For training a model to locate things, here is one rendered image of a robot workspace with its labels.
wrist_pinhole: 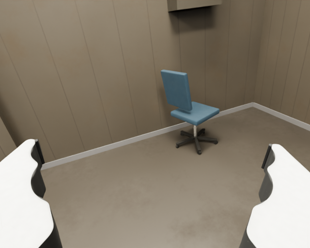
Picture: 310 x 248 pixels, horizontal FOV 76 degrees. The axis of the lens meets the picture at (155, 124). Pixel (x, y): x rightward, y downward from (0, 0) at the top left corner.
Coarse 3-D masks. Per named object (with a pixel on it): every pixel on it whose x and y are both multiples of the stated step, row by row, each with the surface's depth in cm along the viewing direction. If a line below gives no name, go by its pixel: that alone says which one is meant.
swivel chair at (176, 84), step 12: (168, 72) 241; (180, 72) 229; (168, 84) 252; (180, 84) 235; (168, 96) 266; (180, 96) 247; (180, 108) 273; (192, 108) 268; (204, 108) 263; (216, 108) 259; (192, 120) 240; (204, 120) 244; (204, 132) 303; (180, 144) 277
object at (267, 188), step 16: (272, 144) 11; (272, 160) 10; (288, 160) 9; (272, 176) 8; (288, 176) 8; (304, 176) 9; (272, 192) 8; (288, 192) 8; (304, 192) 8; (256, 208) 7; (272, 208) 7; (288, 208) 7; (304, 208) 7; (256, 224) 6; (272, 224) 6; (288, 224) 6; (304, 224) 6; (256, 240) 6; (272, 240) 6; (288, 240) 6; (304, 240) 6
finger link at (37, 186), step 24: (24, 144) 10; (0, 168) 9; (24, 168) 9; (0, 192) 7; (24, 192) 8; (0, 216) 7; (24, 216) 7; (48, 216) 7; (0, 240) 6; (24, 240) 6; (48, 240) 6
